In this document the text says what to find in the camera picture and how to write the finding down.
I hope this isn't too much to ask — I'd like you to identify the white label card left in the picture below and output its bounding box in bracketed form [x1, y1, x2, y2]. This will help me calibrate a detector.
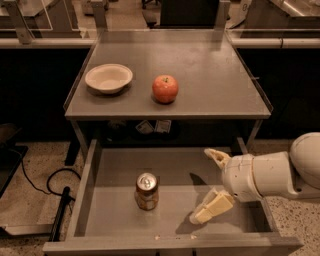
[136, 120, 154, 135]

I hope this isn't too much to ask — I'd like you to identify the orange soda can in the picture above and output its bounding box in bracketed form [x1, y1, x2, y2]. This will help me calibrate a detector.
[135, 173, 159, 211]

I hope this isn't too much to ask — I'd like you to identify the white bowl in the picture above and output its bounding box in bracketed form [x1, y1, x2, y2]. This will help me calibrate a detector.
[85, 64, 133, 94]

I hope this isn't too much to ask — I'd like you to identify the white label card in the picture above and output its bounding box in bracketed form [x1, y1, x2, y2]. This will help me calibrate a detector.
[136, 120, 154, 135]
[155, 120, 171, 133]

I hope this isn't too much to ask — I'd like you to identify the white rail pipe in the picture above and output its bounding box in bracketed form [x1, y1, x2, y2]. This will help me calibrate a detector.
[0, 38, 320, 49]

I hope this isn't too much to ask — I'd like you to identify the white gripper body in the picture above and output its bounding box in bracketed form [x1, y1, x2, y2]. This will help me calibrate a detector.
[222, 154, 262, 202]

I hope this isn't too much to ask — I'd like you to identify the white label card right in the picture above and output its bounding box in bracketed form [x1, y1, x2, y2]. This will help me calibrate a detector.
[155, 120, 171, 133]

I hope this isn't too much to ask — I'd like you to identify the grey counter cabinet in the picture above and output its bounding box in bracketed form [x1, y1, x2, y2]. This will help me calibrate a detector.
[65, 30, 272, 153]

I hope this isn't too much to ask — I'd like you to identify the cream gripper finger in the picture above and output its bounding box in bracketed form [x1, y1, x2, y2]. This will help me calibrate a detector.
[204, 148, 231, 170]
[189, 187, 235, 225]

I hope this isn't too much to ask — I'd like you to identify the open grey top drawer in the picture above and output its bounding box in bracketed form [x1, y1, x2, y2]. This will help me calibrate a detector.
[44, 141, 302, 256]

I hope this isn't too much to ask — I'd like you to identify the dark floor equipment base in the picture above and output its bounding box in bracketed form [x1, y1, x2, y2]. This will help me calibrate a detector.
[0, 123, 28, 197]

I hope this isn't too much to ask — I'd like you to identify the red apple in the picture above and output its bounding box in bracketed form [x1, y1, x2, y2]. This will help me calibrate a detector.
[152, 75, 179, 104]

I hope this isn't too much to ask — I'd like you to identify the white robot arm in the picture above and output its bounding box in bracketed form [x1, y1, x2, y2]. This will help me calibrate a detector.
[189, 132, 320, 224]

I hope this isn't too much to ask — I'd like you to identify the black cable on floor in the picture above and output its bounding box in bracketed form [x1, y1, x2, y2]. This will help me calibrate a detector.
[13, 148, 82, 201]

